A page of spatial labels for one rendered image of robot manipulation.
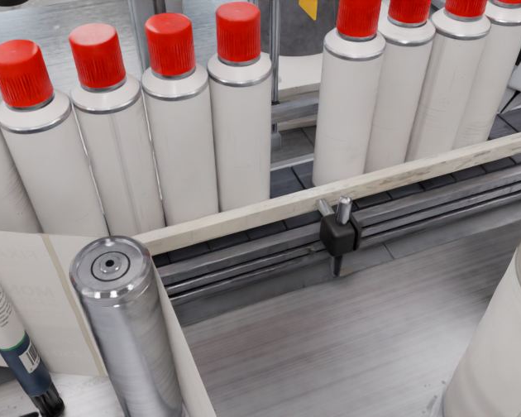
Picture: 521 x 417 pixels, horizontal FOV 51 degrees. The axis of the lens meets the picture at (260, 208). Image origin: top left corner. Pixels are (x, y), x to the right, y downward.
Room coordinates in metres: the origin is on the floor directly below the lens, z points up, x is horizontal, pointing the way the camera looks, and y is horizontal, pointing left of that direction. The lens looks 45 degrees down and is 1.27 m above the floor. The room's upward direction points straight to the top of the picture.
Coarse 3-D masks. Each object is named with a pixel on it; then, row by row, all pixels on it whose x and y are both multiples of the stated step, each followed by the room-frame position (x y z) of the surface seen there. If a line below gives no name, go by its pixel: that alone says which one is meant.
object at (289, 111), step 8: (280, 104) 0.44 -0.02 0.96; (288, 104) 0.44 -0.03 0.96; (296, 104) 0.44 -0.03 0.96; (304, 104) 0.44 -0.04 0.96; (312, 104) 0.44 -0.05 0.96; (272, 112) 0.43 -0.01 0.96; (280, 112) 0.43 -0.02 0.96; (288, 112) 0.44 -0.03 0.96; (296, 112) 0.44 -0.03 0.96; (304, 112) 0.44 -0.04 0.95; (312, 112) 0.45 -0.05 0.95; (272, 120) 0.43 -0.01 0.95; (280, 120) 0.43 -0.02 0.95; (288, 120) 0.44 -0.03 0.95
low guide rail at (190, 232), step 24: (480, 144) 0.44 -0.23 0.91; (504, 144) 0.44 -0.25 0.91; (408, 168) 0.40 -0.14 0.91; (432, 168) 0.41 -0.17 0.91; (456, 168) 0.42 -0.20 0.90; (312, 192) 0.37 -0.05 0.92; (336, 192) 0.37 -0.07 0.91; (360, 192) 0.38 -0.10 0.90; (216, 216) 0.34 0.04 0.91; (240, 216) 0.34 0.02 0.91; (264, 216) 0.35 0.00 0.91; (288, 216) 0.36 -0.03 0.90; (144, 240) 0.31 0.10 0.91; (168, 240) 0.32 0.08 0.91; (192, 240) 0.32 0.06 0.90
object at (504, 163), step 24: (504, 120) 0.53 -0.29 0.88; (288, 168) 0.44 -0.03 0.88; (312, 168) 0.44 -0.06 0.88; (480, 168) 0.44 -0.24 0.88; (504, 168) 0.45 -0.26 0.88; (288, 192) 0.41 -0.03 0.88; (384, 192) 0.41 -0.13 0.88; (408, 192) 0.41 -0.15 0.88; (312, 216) 0.37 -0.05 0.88; (216, 240) 0.34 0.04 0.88; (240, 240) 0.34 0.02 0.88; (168, 264) 0.32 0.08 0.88
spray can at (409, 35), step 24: (408, 0) 0.43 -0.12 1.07; (384, 24) 0.44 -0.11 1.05; (408, 24) 0.43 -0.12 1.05; (432, 24) 0.44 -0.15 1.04; (408, 48) 0.42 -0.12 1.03; (384, 72) 0.43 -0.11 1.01; (408, 72) 0.42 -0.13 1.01; (384, 96) 0.42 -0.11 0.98; (408, 96) 0.42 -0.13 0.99; (384, 120) 0.42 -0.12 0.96; (408, 120) 0.42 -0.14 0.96; (384, 144) 0.42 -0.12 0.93; (408, 144) 0.44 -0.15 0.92; (384, 168) 0.42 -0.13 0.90
